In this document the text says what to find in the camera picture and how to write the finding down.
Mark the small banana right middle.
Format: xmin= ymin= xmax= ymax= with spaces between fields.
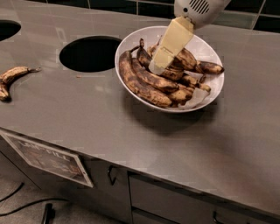
xmin=180 ymin=74 xmax=211 ymax=93

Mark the long spotted banana front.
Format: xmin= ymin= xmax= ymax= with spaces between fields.
xmin=119 ymin=51 xmax=172 ymax=108

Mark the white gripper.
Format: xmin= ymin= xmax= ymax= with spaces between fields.
xmin=149 ymin=0 xmax=231 ymax=75

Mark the small yellow banana front right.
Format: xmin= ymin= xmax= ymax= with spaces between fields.
xmin=168 ymin=84 xmax=194 ymax=105

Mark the spotted banana on counter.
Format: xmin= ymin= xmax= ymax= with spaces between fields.
xmin=0 ymin=66 xmax=41 ymax=102

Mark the black floor cable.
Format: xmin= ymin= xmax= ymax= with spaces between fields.
xmin=0 ymin=182 xmax=70 ymax=217

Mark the dark banana middle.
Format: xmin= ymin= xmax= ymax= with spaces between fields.
xmin=136 ymin=38 xmax=184 ymax=81

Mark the spotted banana second row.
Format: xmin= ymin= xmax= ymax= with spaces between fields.
xmin=132 ymin=58 xmax=179 ymax=93

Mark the black drawer handle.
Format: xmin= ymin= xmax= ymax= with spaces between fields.
xmin=213 ymin=211 xmax=226 ymax=224

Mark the white ceramic bowl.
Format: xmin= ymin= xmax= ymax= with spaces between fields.
xmin=115 ymin=26 xmax=224 ymax=113

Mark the dark banana right end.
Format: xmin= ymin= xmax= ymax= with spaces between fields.
xmin=199 ymin=61 xmax=224 ymax=74

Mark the white paper napkin in bowl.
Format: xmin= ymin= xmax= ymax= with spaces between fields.
xmin=177 ymin=70 xmax=212 ymax=111

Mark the framed landfill sign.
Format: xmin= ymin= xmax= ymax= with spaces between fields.
xmin=1 ymin=132 xmax=94 ymax=187

